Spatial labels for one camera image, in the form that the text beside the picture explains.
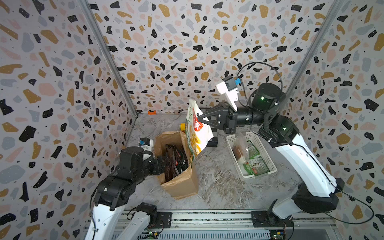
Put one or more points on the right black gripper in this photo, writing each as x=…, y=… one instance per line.
x=228, y=123

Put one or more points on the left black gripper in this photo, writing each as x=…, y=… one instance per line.
x=159, y=165

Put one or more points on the red black white sauce packet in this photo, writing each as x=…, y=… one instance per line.
x=171, y=171

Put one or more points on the dark packet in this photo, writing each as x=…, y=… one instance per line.
x=181, y=160

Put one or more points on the large white yellow snack packet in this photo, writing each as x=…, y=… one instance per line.
x=198, y=133

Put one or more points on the clear red condiment packet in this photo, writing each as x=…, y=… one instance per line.
x=241, y=149

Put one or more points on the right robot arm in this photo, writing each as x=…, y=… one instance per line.
x=317, y=191

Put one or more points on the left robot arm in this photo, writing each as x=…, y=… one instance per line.
x=112, y=195

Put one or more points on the black white chessboard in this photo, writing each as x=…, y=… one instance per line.
x=213, y=142

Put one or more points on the yellow red toy block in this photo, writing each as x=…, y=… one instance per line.
x=183, y=127

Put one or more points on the green soup packet upper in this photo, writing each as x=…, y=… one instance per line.
x=252, y=150

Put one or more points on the green soup packet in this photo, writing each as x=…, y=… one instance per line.
x=256, y=166
x=252, y=150

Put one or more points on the white perforated plastic basket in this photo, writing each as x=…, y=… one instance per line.
x=263, y=153

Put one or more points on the green soup packet lower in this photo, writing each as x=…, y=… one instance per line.
x=256, y=166

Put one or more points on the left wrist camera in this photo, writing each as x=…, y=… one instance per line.
x=146, y=144

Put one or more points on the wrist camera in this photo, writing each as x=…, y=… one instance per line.
x=146, y=144
x=229, y=87

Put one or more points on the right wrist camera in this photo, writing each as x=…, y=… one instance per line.
x=229, y=87

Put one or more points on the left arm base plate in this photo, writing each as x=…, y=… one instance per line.
x=158, y=220

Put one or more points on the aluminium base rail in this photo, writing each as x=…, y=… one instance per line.
x=236, y=225

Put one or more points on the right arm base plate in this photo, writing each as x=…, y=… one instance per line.
x=264, y=219

